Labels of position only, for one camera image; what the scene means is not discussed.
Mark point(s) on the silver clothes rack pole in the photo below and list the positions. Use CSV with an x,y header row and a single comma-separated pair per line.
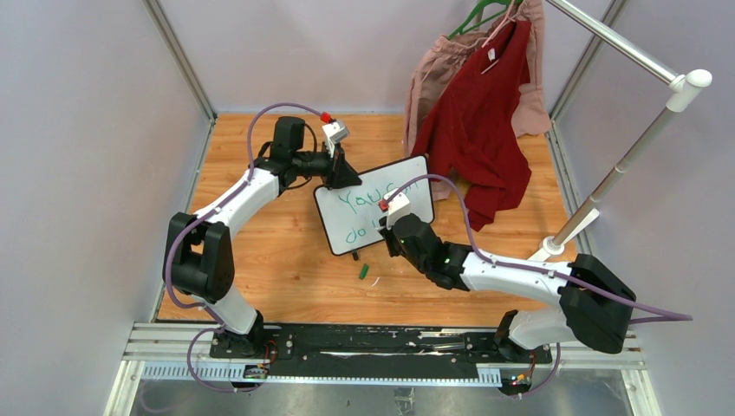
x,y
632,146

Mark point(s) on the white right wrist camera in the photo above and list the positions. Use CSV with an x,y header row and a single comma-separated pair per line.
x,y
394,205

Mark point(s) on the white whiteboard black frame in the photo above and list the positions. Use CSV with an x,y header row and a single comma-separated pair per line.
x,y
351,216

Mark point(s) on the red hanging shirt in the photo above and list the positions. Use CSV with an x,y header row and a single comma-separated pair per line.
x,y
468,132

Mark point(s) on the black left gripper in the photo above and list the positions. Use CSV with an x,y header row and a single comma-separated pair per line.
x,y
339,174

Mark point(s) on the pink hanging garment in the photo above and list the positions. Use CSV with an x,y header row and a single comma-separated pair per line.
x,y
444,59

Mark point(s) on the green clothes hanger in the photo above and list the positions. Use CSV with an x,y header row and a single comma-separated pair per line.
x,y
477,17

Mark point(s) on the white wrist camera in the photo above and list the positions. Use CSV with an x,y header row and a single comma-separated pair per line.
x,y
335,132
394,205

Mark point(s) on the green marker cap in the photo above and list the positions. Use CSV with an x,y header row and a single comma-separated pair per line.
x,y
363,272

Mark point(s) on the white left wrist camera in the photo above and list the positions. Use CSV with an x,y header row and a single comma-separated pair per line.
x,y
335,132

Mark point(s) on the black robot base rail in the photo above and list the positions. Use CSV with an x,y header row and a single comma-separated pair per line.
x,y
358,355

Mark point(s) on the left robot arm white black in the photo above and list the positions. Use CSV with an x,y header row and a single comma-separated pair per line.
x,y
199,260

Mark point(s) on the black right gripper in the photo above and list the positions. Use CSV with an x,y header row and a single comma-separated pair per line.
x,y
388,236

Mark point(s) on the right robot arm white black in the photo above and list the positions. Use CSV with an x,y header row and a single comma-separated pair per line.
x,y
584,300

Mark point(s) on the white clothes rack base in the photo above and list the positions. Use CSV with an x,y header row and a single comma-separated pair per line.
x,y
554,246

